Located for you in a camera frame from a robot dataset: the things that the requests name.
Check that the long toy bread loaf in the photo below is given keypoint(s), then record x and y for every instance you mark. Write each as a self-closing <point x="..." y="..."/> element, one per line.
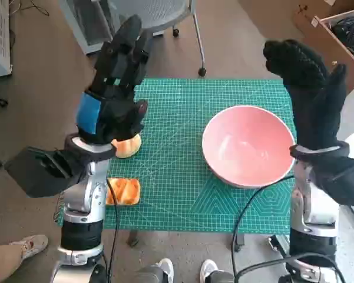
<point x="126" y="190"/>

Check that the wooden crate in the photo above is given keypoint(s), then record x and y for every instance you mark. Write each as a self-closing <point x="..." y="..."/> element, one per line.
<point x="331" y="48"/>

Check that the green cutting mat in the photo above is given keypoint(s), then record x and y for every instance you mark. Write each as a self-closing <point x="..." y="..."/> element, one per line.
<point x="170" y="132"/>

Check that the pink bowl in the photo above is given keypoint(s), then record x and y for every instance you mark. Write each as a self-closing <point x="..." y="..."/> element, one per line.
<point x="247" y="147"/>

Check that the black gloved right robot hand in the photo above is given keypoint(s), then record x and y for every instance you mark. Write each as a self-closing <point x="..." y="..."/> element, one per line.
<point x="315" y="112"/>

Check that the round toy bread bun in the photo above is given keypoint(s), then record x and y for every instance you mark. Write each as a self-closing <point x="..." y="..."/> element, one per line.
<point x="128" y="147"/>

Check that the grey mesh office chair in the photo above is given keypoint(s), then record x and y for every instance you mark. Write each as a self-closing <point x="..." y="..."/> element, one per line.
<point x="165" y="11"/>

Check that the white shoe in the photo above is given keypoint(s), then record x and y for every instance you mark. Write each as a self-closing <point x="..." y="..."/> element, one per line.
<point x="208" y="269"/>
<point x="165" y="269"/>

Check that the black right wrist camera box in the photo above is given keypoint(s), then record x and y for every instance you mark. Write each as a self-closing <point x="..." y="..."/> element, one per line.
<point x="347" y="182"/>

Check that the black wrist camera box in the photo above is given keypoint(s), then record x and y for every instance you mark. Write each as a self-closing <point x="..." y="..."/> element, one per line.
<point x="347" y="182"/>
<point x="32" y="174"/>

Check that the brown cardboard box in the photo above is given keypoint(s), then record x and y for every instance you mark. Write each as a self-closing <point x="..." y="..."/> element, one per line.
<point x="303" y="17"/>

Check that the black and white clamp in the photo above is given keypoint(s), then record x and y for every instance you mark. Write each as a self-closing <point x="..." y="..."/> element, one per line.
<point x="275" y="243"/>

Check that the black table foot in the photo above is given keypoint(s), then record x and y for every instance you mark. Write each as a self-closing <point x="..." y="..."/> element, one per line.
<point x="237" y="241"/>
<point x="132" y="240"/>

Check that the white glass-front cabinet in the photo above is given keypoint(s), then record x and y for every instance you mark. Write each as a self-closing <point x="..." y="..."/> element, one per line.
<point x="82" y="23"/>

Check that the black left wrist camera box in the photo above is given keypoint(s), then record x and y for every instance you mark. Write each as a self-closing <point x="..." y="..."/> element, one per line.
<point x="32" y="174"/>

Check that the dark grey leg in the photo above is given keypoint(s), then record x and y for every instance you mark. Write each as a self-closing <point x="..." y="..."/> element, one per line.
<point x="145" y="275"/>
<point x="222" y="277"/>

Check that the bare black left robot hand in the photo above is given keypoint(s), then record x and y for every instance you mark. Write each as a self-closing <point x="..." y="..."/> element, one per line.
<point x="115" y="118"/>

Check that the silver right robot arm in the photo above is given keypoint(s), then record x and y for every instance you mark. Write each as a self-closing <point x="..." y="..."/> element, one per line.
<point x="312" y="206"/>

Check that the person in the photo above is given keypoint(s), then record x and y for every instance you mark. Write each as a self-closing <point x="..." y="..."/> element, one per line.
<point x="3" y="262"/>

